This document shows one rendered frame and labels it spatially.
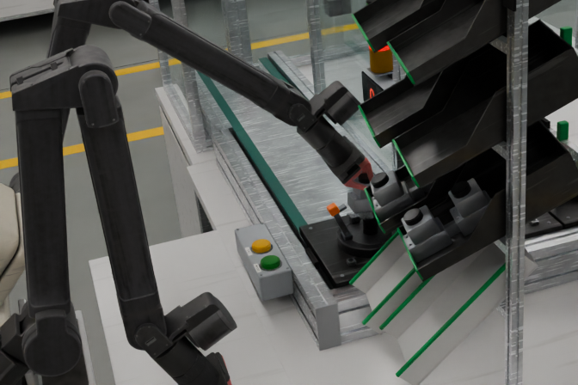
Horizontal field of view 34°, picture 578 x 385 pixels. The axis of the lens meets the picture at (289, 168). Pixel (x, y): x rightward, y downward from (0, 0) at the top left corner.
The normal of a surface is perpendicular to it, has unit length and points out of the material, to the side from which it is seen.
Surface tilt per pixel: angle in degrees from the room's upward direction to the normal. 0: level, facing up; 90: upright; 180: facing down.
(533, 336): 0
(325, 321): 90
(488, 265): 45
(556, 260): 90
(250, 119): 0
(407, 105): 25
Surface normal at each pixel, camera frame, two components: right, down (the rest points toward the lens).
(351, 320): 0.29, 0.41
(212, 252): -0.10, -0.89
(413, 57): -0.51, -0.74
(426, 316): -0.77, -0.53
